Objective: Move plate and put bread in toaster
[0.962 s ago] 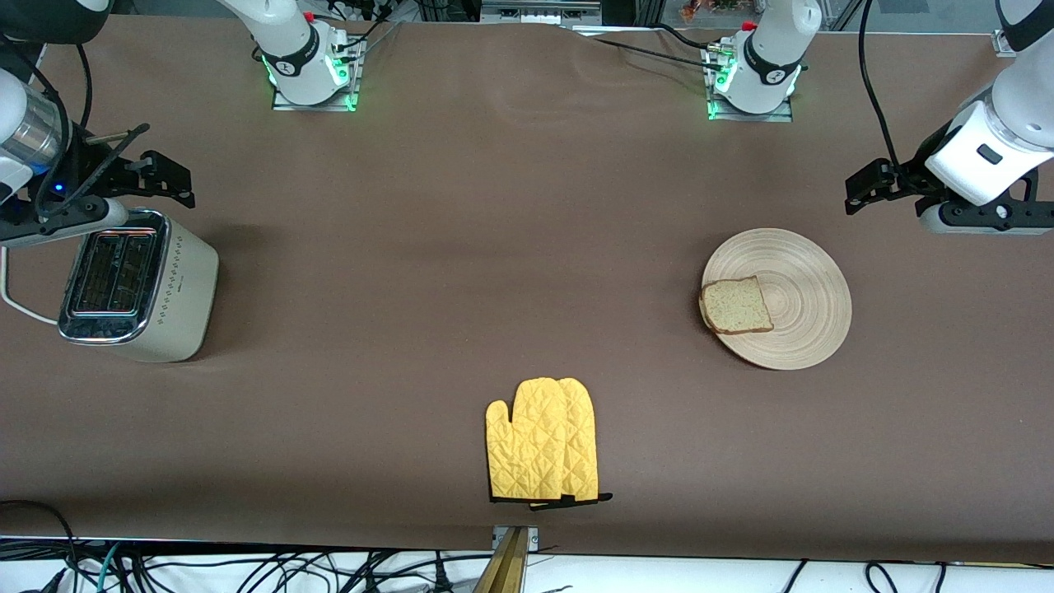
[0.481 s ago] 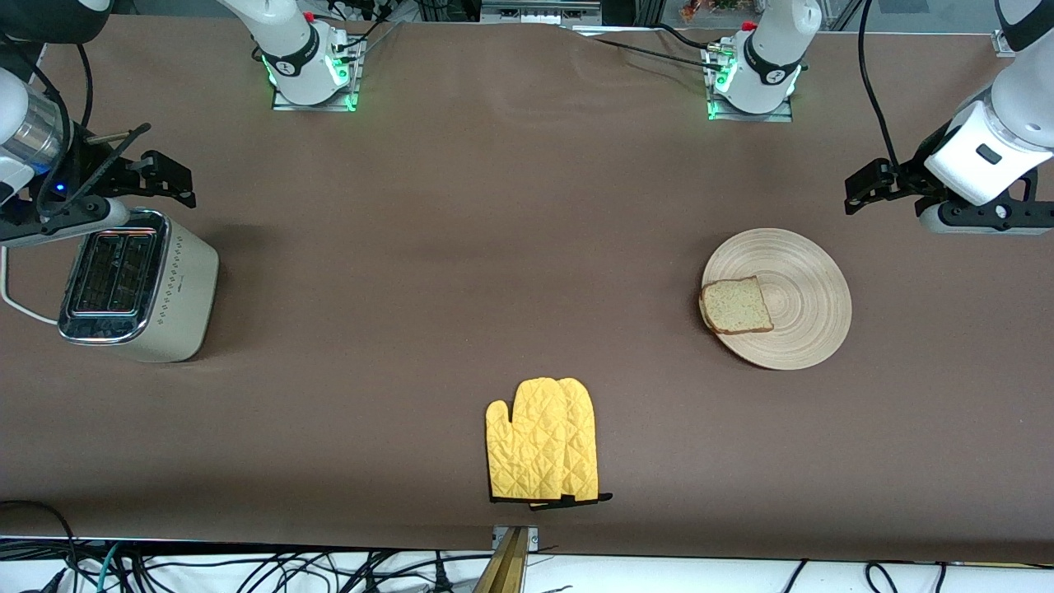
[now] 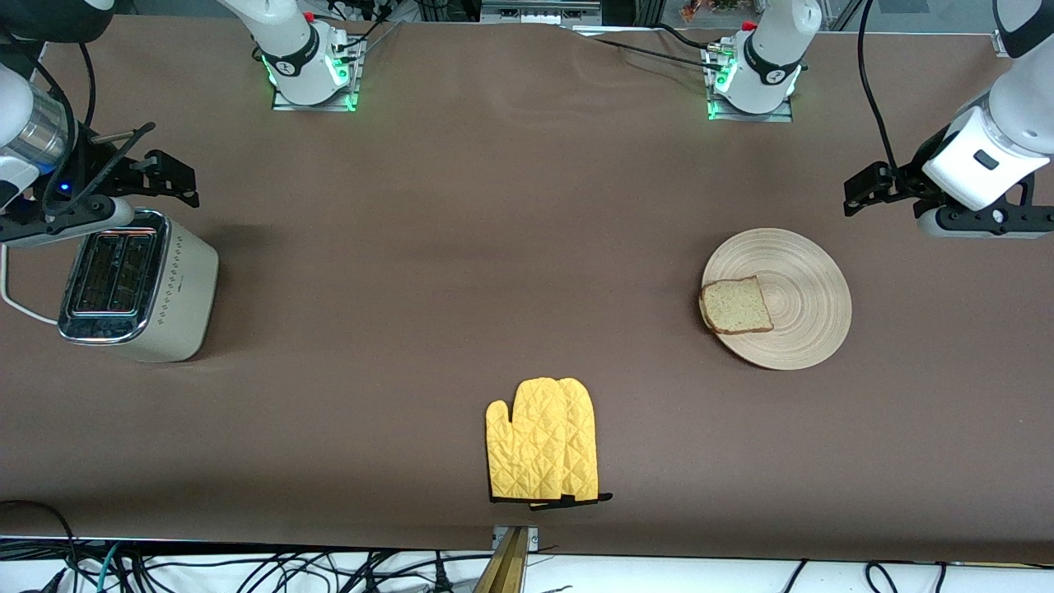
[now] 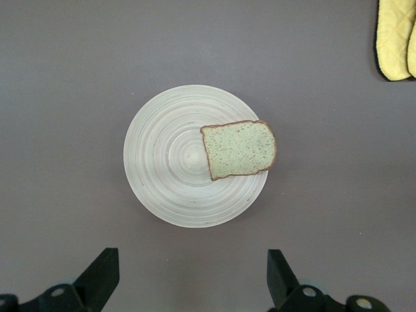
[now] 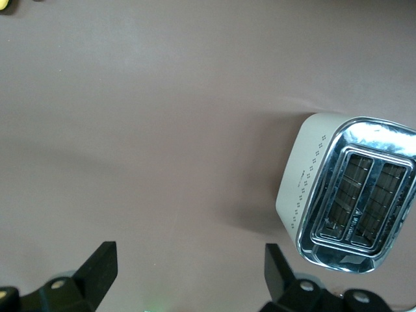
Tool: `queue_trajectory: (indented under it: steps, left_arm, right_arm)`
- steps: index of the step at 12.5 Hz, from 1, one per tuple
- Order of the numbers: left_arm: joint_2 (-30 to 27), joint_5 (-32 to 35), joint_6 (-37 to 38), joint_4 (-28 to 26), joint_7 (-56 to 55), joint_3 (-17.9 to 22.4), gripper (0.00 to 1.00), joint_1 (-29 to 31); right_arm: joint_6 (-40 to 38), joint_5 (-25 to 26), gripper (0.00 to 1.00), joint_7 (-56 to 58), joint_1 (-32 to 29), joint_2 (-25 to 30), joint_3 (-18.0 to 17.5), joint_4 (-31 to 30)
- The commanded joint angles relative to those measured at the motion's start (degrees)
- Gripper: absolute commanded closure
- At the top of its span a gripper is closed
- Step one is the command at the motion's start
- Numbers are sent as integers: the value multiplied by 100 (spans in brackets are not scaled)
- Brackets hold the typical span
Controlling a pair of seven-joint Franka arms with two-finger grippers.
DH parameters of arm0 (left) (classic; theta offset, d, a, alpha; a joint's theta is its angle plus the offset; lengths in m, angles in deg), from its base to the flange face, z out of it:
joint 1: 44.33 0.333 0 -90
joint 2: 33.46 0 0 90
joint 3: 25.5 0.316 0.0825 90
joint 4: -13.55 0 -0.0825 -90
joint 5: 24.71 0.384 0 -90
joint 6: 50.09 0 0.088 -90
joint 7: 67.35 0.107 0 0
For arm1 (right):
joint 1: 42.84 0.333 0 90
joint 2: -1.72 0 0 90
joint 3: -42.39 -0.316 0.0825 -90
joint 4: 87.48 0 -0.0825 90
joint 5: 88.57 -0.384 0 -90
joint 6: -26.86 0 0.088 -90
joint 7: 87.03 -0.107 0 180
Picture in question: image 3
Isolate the round wooden plate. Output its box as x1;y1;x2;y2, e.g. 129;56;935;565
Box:
701;228;853;371

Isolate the slice of bread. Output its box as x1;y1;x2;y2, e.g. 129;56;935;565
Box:
698;276;775;335

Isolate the cream and chrome toaster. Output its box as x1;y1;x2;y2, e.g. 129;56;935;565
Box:
58;208;221;364

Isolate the brown table cover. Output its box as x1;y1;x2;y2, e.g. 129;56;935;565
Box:
0;15;1054;565

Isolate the grey metal equipment box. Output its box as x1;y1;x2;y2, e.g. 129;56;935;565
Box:
480;0;602;26

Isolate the yellow quilted oven mitt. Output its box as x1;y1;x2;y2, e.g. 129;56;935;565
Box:
485;377;614;510

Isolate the aluminium profile bar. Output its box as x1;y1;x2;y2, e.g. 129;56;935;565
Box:
473;525;540;593

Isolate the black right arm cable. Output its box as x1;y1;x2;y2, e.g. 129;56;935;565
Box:
74;41;96;133

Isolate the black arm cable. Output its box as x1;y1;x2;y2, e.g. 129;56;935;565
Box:
856;0;907;178
74;41;96;133

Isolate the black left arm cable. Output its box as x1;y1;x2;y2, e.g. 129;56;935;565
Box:
856;0;907;178

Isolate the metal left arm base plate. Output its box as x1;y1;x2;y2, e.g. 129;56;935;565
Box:
707;45;795;124

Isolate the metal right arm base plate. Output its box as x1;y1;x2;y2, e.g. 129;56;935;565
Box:
272;37;365;113

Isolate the white toaster power cord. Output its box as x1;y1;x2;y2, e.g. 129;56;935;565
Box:
0;245;63;325

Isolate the black base cable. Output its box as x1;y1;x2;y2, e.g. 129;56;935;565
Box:
333;0;404;50
589;23;721;73

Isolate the black looped floor cable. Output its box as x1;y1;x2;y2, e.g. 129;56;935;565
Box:
0;500;79;577

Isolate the teal cable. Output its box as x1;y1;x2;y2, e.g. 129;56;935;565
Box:
96;542;123;593

